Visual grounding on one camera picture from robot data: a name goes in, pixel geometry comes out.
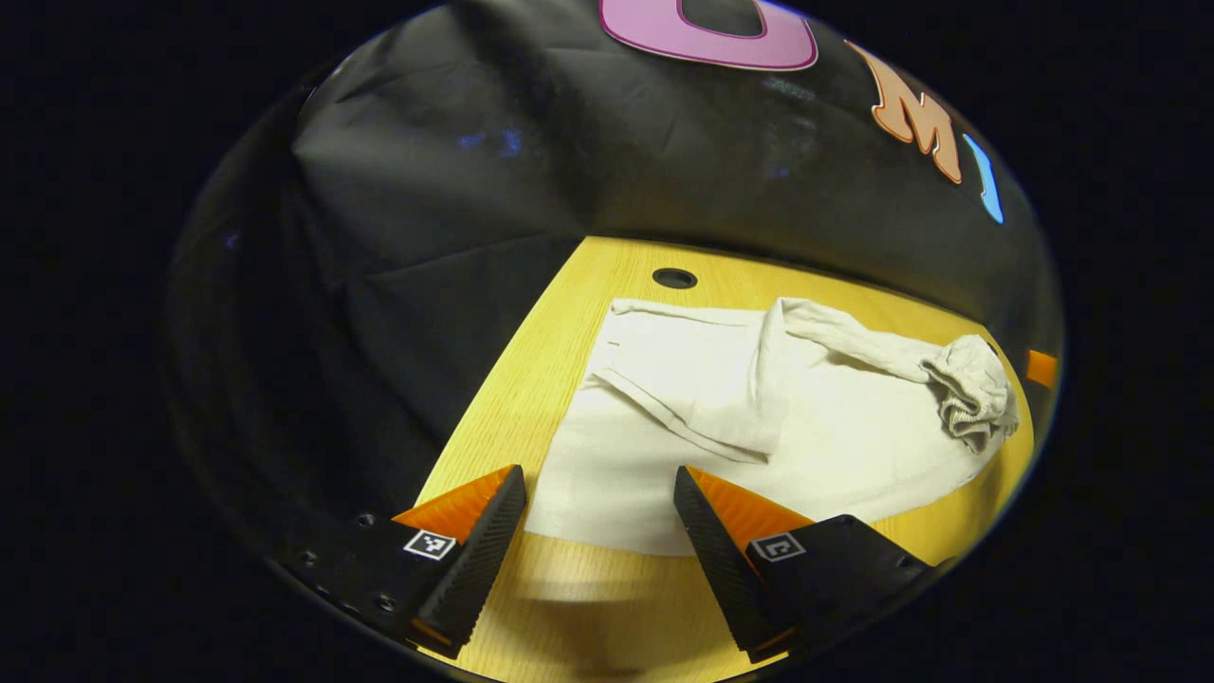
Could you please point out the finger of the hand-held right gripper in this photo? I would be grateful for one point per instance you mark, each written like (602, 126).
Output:
(1041, 368)

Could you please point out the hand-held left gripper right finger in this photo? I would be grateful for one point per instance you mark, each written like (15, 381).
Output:
(726, 569)

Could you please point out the white jeans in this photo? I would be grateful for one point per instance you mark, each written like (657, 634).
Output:
(740, 455)

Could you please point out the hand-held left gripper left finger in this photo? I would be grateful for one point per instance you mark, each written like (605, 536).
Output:
(479, 564)

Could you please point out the black backdrop cloth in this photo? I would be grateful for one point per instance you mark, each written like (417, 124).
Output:
(531, 171)

